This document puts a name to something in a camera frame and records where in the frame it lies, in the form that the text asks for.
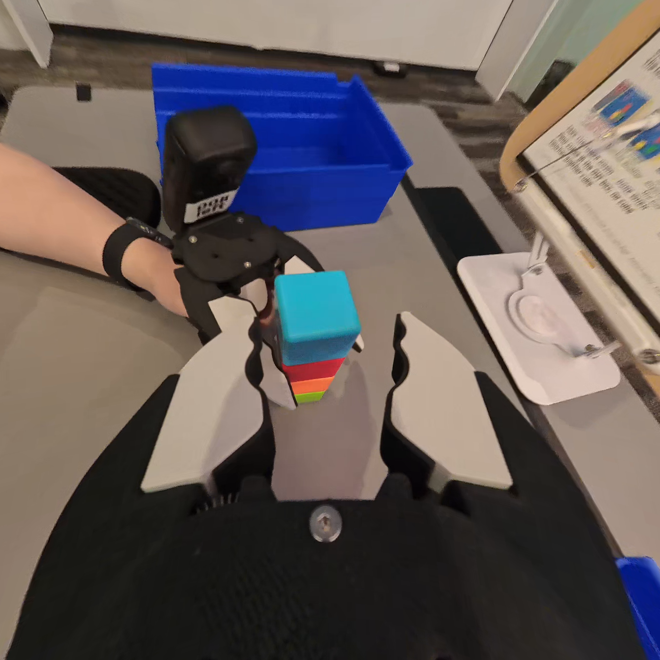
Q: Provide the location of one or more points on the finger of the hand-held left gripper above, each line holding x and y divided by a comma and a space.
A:
229, 318
297, 266

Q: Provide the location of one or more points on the teal magnetic cube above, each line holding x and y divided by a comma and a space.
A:
318, 307

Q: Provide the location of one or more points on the person's left forearm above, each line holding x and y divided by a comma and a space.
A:
52, 201

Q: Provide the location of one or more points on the black textured mat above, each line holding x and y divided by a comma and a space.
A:
113, 196

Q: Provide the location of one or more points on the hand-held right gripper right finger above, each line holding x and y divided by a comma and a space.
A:
449, 423

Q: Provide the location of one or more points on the small black square object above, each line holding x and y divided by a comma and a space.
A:
84, 92

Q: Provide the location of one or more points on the red magnetic cube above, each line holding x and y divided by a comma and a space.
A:
312, 366

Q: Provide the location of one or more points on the person's left hand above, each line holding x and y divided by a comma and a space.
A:
173, 284

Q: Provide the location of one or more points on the wooden instruction sign board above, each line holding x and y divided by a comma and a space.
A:
608, 155

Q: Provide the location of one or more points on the blue plastic bin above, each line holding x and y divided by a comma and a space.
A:
309, 155
641, 608

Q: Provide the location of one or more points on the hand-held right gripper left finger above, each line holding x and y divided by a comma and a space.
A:
201, 423

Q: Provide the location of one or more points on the green magnetic cube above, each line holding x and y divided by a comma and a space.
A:
314, 396

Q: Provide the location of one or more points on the orange magnetic cube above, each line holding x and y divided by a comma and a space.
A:
314, 381

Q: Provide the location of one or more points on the black floor device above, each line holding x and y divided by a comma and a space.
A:
389, 69

